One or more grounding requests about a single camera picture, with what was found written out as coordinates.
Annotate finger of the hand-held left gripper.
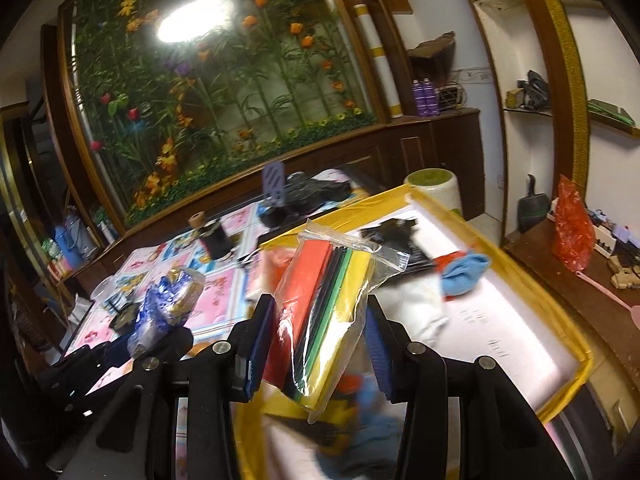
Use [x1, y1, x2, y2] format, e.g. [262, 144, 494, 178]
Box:
[149, 326, 196, 364]

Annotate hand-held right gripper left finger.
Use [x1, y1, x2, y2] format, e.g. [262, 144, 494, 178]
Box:
[97, 294, 277, 480]

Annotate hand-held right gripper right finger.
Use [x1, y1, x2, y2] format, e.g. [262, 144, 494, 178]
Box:
[365, 295, 576, 480]

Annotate blue white patterned bag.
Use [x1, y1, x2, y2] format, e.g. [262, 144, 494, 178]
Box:
[126, 266, 207, 359]

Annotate bag of coloured felt sheets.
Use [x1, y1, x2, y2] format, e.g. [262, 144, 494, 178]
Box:
[260, 219, 412, 427]

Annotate black plastic packet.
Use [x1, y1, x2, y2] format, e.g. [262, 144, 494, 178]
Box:
[359, 217, 442, 277]

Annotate yellow-edged white box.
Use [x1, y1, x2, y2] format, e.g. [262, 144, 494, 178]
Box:
[234, 182, 596, 480]

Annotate black pot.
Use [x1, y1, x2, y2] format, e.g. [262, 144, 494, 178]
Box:
[106, 300, 144, 334]

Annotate white cloth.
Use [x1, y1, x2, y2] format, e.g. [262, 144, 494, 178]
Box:
[372, 274, 452, 347]

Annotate printed tablecloth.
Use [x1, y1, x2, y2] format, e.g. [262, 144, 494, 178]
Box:
[60, 170, 372, 413]

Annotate white pink packet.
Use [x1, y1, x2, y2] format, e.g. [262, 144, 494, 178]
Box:
[247, 249, 301, 302]

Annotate clear plastic cup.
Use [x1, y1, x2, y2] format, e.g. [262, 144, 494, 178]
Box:
[92, 277, 120, 307]

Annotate dark bottle with cork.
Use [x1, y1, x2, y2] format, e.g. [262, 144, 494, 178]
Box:
[188, 212, 234, 262]

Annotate blue cloth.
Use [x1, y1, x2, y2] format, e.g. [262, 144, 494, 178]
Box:
[439, 253, 492, 302]

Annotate blue bottle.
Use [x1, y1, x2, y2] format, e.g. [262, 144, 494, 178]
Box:
[54, 224, 84, 267]

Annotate black device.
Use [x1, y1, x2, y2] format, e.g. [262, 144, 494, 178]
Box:
[286, 172, 352, 212]

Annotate green-topped white bin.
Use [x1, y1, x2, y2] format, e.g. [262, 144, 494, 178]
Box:
[403, 168, 464, 217]

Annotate black dustpan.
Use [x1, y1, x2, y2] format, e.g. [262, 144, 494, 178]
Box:
[516, 173, 552, 234]

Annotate red plastic bag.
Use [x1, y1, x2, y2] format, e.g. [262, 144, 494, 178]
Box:
[551, 175, 599, 274]

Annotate pink fly swatter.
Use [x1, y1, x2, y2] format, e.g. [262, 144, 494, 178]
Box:
[575, 270, 640, 332]

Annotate flower mural panel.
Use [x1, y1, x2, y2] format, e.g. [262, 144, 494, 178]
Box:
[59, 0, 390, 235]

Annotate purple bottles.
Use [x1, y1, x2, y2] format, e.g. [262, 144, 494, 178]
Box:
[411, 78, 441, 117]

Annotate rolled white poster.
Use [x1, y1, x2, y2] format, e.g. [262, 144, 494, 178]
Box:
[351, 2, 404, 121]

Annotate grey items on shelf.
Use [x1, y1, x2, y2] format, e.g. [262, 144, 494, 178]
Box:
[506, 70, 552, 112]

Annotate green flat item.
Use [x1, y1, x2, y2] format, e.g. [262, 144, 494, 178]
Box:
[587, 100, 640, 135]

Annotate wire basket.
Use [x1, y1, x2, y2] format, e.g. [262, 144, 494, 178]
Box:
[438, 82, 469, 112]

